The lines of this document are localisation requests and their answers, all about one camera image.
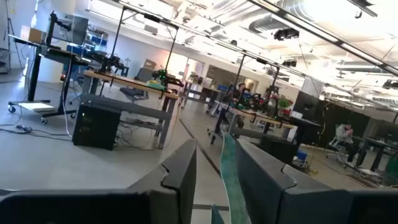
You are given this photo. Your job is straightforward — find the green plant red pot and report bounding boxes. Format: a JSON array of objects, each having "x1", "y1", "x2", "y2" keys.
[{"x1": 277, "y1": 95, "x2": 294, "y2": 116}]

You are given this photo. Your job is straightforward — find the person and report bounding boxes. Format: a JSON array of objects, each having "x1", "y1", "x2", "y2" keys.
[
  {"x1": 335, "y1": 122, "x2": 361, "y2": 164},
  {"x1": 228, "y1": 82, "x2": 249, "y2": 108}
]

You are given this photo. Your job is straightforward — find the cardboard box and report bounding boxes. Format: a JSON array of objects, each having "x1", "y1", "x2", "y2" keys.
[{"x1": 28, "y1": 27, "x2": 45, "y2": 44}]

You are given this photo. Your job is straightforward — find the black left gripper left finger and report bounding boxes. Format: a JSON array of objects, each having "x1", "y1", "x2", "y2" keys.
[{"x1": 127, "y1": 139, "x2": 198, "y2": 224}]

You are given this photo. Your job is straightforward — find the teal blue microfiber towel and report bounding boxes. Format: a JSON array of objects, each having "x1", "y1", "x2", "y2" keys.
[{"x1": 210, "y1": 133, "x2": 252, "y2": 224}]

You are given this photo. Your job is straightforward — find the black rolling standing desk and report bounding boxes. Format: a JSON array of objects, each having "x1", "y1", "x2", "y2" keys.
[{"x1": 7, "y1": 11, "x2": 91, "y2": 125}]

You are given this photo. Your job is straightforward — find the wooden-top workbench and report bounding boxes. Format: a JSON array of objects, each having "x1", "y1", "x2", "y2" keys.
[
  {"x1": 81, "y1": 70, "x2": 180, "y2": 150},
  {"x1": 210, "y1": 100, "x2": 295, "y2": 146}
]

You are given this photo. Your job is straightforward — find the silver ventilation duct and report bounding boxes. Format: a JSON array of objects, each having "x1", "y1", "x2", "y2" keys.
[{"x1": 248, "y1": 0, "x2": 315, "y2": 34}]

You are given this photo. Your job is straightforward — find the black gantry frame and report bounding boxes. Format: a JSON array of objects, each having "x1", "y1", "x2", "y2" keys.
[
  {"x1": 105, "y1": 5, "x2": 180, "y2": 94},
  {"x1": 228, "y1": 53, "x2": 282, "y2": 108}
]

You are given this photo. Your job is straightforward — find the grey monitor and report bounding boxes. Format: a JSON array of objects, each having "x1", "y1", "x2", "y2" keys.
[{"x1": 51, "y1": 15, "x2": 90, "y2": 46}]

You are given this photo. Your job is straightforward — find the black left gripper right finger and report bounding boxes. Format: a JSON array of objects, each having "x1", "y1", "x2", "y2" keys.
[{"x1": 235, "y1": 139, "x2": 351, "y2": 224}]

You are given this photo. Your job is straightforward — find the black computer tower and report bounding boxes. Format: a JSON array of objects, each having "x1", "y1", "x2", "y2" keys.
[
  {"x1": 72, "y1": 103, "x2": 122, "y2": 151},
  {"x1": 257, "y1": 136, "x2": 300, "y2": 166}
]

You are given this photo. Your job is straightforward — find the grey office chair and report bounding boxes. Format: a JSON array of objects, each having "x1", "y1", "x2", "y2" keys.
[{"x1": 119, "y1": 67, "x2": 155, "y2": 103}]

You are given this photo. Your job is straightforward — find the black computer monitor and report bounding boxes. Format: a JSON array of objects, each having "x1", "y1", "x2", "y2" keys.
[{"x1": 292, "y1": 90, "x2": 322, "y2": 122}]

